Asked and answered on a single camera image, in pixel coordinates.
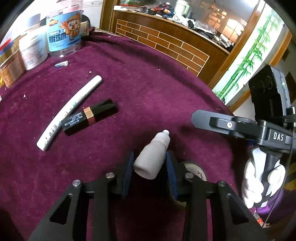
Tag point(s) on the black tape roll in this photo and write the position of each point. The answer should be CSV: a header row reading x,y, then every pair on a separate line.
x,y
195,169

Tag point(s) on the black lipstick tube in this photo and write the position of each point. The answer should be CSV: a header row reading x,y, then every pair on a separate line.
x,y
88,116

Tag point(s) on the white gloved right hand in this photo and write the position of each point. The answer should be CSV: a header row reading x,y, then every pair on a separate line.
x,y
252,185

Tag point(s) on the wooden brick pattern cabinet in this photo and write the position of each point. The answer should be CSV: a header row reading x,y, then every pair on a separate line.
x,y
201,56

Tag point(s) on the small white dropper bottle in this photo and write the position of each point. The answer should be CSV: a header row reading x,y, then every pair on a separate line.
x,y
152,157

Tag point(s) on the brown tin can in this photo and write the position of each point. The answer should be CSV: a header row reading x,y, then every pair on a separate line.
x,y
12,66

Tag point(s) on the blue label plastic jar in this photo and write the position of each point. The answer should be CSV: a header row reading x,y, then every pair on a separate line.
x,y
63,33

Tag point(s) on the purple sleeved right forearm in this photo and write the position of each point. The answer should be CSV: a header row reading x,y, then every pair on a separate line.
x,y
283,206

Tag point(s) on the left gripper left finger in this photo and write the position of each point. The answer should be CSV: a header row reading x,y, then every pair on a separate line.
x,y
67,218

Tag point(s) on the maroon tablecloth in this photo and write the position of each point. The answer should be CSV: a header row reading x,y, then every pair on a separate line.
x,y
152,92

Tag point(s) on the white marker pen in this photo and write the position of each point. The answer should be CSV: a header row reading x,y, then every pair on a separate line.
x,y
53,127

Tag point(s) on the small blue clear cap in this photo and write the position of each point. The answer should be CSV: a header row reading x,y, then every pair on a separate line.
x,y
61,64

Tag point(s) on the white plastic tub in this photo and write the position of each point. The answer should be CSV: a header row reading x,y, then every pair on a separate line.
x,y
33,50

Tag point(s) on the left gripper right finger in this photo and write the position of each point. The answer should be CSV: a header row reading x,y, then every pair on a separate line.
x,y
210,206

